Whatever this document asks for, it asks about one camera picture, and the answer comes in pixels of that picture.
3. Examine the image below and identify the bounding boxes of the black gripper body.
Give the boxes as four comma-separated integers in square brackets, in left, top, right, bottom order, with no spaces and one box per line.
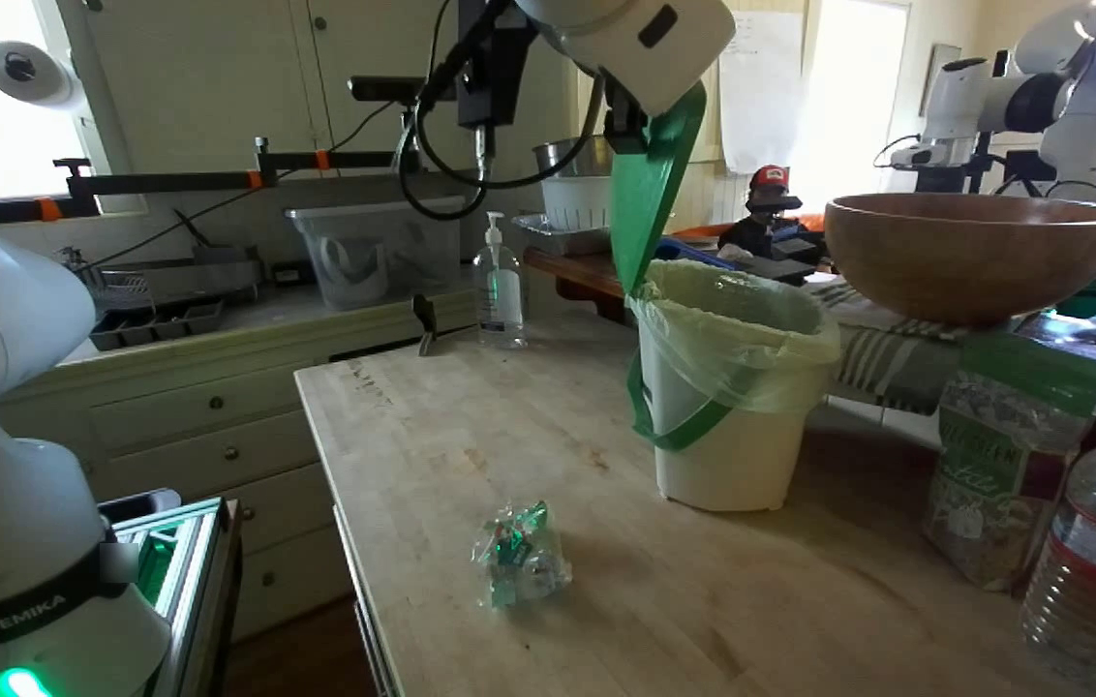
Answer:
[596,66,647,117]

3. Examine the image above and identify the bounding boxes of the green plastic bin lid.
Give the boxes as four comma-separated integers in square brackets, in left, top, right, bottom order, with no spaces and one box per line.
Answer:
[605,82,711,300]

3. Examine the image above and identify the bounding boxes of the translucent bin liner bag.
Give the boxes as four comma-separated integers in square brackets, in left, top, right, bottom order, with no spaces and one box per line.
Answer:
[629,257,844,423]

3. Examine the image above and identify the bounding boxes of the white plastic bin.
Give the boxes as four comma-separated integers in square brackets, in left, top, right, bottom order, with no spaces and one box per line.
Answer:
[630,288,834,513]

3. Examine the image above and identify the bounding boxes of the metal pot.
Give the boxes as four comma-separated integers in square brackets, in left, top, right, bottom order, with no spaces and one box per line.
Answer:
[536,130,618,235]

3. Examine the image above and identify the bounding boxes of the red black appliance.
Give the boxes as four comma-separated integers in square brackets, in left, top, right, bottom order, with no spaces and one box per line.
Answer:
[716,164,829,266]

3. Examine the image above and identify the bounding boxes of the clear sanitizer pump bottle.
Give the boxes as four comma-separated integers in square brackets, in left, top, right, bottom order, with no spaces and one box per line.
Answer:
[474,208,532,348]

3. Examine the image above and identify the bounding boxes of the translucent plastic storage box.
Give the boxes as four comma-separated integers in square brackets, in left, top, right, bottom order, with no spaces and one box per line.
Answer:
[289,196,463,312]

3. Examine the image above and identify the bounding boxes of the white striped cloth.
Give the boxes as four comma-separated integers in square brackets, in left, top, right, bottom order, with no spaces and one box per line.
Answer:
[812,273,963,417]

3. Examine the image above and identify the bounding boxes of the large wooden bowl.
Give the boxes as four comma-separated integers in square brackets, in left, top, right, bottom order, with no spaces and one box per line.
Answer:
[820,189,1096,329]

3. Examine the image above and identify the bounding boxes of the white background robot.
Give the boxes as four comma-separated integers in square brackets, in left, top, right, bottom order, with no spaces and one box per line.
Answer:
[886,0,1096,196]

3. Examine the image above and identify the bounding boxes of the clear green candy packet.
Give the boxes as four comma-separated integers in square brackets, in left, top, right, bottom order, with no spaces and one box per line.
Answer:
[474,498,577,612]

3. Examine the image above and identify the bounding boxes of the grey countertop device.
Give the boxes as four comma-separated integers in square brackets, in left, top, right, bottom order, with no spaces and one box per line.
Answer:
[92,248,270,312]

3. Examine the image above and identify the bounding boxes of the black divided tray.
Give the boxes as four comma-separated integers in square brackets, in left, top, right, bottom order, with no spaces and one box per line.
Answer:
[86,288,209,351]

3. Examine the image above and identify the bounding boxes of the cream drawer cabinet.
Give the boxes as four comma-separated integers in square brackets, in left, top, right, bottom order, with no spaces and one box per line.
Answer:
[0,300,483,644]

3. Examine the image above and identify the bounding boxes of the green white food bag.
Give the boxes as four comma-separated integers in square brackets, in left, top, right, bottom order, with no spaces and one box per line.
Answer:
[922,335,1096,596]

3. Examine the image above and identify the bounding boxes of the handwritten wall paper sheet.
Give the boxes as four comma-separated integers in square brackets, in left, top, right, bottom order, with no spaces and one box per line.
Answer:
[711,6,811,179]

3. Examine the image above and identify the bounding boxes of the black looping gripper cable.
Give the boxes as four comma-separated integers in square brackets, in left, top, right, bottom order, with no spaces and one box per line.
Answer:
[394,72,608,226]

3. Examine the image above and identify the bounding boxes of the black bar camera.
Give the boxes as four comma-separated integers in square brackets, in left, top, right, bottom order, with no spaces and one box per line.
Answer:
[347,72,429,107]

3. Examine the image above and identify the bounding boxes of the green bin carry handle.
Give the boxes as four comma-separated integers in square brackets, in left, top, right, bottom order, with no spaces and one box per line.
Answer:
[622,346,771,458]

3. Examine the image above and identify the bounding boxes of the thin black cable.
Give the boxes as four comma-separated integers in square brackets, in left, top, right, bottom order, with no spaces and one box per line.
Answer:
[92,100,394,266]

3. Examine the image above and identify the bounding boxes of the cream wall cabinet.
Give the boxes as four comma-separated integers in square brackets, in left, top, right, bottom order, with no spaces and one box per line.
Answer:
[53,0,602,179]

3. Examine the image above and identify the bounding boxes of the metal base mount green light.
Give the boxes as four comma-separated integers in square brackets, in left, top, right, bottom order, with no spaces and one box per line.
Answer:
[103,495,247,697]

